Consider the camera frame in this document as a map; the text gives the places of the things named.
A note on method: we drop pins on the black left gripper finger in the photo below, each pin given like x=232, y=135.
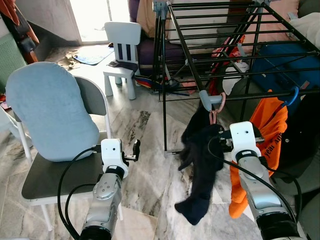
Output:
x=135, y=147

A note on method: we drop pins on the navy garment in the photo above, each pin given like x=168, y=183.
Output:
x=202, y=150

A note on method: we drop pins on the pink hanger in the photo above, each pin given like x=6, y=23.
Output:
x=220, y=102

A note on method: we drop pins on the orange shirt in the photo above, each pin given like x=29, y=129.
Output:
x=265, y=125

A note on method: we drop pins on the black metal drying rack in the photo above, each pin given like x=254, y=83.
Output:
x=164, y=120

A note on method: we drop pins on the black hanging garment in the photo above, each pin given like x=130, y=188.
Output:
x=300, y=130

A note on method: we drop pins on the light blue cushion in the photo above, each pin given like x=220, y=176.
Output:
x=50, y=110

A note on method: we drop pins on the blue suitcase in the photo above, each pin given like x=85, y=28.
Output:
x=285, y=65

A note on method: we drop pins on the purple seat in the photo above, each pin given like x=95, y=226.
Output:
x=150, y=52

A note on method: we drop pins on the blue floor mat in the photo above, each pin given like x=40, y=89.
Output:
x=92, y=54

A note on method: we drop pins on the brown floor cloth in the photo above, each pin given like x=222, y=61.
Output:
x=67, y=60

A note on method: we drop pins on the white child chair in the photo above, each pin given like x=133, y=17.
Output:
x=122, y=35

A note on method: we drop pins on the peach pillow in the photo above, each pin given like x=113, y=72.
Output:
x=280, y=15

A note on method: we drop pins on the white pillow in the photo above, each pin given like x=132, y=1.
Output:
x=307, y=27

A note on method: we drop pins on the green plastic bin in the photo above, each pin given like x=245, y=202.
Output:
x=9, y=60

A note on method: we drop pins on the orange black bag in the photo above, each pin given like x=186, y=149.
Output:
x=22, y=30

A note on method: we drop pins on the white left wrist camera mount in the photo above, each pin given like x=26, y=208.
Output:
x=113, y=152

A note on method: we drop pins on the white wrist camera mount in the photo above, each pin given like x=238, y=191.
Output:
x=245, y=137
x=113, y=152

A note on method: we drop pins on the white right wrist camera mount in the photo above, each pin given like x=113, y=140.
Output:
x=245, y=137

